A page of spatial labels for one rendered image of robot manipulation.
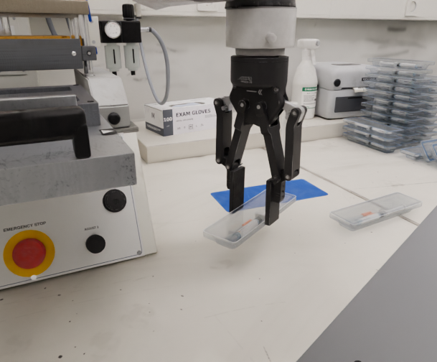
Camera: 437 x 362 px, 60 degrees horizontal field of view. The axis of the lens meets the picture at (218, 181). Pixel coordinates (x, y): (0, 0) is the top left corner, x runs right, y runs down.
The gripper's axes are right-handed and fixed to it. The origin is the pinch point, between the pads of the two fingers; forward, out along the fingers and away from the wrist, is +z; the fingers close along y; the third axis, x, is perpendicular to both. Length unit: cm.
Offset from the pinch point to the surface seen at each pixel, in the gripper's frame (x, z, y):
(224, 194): 13.9, 8.7, -15.5
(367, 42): 124, -18, -22
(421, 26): 151, -23, -8
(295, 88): 71, -5, -28
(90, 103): -20.4, -16.2, -8.3
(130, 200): -11.4, 0.2, -14.5
